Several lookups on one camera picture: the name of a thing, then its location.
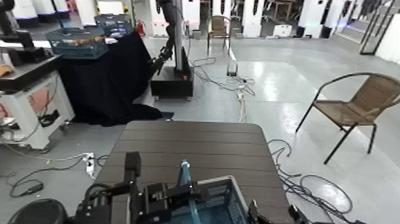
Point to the blue plastic crate grey rim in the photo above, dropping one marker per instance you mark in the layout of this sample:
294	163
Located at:
222	195

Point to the white station cabinet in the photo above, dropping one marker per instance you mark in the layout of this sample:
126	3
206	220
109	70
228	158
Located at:
86	12
252	18
312	17
159	18
191	14

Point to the tan cloth item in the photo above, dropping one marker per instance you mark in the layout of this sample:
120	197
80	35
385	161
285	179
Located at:
5	70

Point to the black desk equipment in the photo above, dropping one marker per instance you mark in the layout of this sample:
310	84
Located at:
18	40

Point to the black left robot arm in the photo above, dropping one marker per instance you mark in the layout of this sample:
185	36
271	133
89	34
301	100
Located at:
93	211

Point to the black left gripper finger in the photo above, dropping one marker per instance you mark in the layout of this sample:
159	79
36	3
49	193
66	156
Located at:
189	191
181	212

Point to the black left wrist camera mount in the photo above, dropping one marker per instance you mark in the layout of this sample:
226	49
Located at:
132	162

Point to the small white box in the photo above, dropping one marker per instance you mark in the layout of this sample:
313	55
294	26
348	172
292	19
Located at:
282	30

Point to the grey floor device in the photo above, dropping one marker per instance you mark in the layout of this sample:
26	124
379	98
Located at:
232	68

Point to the wicker chair black frame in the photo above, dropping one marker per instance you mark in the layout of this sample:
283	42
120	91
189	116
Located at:
218	26
359	108

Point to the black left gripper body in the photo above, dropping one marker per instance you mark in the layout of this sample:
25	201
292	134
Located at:
154	200

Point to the black table cloth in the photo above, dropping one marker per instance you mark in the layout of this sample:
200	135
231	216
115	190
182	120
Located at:
106	84

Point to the red fire extinguisher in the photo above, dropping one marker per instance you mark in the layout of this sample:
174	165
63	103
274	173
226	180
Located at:
141	28

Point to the black metal frame rack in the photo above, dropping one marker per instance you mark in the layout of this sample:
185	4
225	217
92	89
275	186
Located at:
376	28

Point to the white wheeled cabinet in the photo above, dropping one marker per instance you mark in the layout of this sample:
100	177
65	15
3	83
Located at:
34	106

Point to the white power strip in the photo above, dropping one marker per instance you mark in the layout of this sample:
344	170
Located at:
90	162

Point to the black desk top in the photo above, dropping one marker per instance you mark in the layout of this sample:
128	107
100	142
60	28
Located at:
28	73

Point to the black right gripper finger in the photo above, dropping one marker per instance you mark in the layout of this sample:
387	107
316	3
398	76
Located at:
254	214
298	217

